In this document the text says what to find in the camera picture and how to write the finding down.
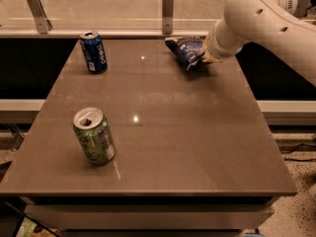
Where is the black floor cable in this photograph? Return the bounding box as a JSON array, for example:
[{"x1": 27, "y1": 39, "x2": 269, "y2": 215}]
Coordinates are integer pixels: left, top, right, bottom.
[{"x1": 281, "y1": 142, "x2": 316, "y2": 163}]

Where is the colourful package under table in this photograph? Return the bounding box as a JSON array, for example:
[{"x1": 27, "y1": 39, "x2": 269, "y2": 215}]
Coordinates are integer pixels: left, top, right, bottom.
[{"x1": 13, "y1": 217, "x2": 61, "y2": 237}]

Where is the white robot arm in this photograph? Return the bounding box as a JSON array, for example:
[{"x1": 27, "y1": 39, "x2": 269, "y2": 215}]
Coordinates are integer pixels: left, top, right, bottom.
[{"x1": 202, "y1": 0, "x2": 316, "y2": 86}]

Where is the middle metal railing bracket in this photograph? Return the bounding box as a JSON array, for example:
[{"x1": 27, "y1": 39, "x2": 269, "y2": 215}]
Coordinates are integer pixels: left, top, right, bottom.
[{"x1": 162, "y1": 0, "x2": 174, "y2": 35}]

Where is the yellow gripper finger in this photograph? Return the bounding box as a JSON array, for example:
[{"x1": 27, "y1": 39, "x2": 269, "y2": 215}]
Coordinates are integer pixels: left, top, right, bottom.
[{"x1": 201, "y1": 51, "x2": 222, "y2": 63}]

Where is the left metal railing bracket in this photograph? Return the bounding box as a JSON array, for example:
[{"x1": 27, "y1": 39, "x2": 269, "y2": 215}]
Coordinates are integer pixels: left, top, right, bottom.
[{"x1": 27, "y1": 0, "x2": 52, "y2": 34}]

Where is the right metal railing bracket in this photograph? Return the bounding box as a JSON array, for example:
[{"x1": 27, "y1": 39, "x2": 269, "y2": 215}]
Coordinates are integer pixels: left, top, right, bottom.
[{"x1": 294, "y1": 0, "x2": 311, "y2": 18}]

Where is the glass railing panel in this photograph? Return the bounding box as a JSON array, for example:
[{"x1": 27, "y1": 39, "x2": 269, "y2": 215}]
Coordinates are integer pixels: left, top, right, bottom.
[{"x1": 0, "y1": 0, "x2": 226, "y2": 31}]

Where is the green soda can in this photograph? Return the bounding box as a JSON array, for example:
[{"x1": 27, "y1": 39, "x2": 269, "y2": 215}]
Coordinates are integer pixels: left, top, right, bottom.
[{"x1": 73, "y1": 108, "x2": 116, "y2": 165}]

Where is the metal railing bracket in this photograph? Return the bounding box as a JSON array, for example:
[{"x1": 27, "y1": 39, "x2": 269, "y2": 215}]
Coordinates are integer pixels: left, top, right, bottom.
[
  {"x1": 162, "y1": 0, "x2": 174, "y2": 35},
  {"x1": 294, "y1": 0, "x2": 311, "y2": 18},
  {"x1": 27, "y1": 0, "x2": 52, "y2": 34}
]

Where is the blue Pepsi can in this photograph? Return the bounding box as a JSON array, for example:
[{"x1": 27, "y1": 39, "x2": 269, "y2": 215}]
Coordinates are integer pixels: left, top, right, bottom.
[{"x1": 80, "y1": 31, "x2": 108, "y2": 73}]

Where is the blue chip bag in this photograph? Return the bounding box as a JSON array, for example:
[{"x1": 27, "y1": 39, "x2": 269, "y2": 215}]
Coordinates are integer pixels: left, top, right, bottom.
[{"x1": 165, "y1": 37, "x2": 203, "y2": 70}]

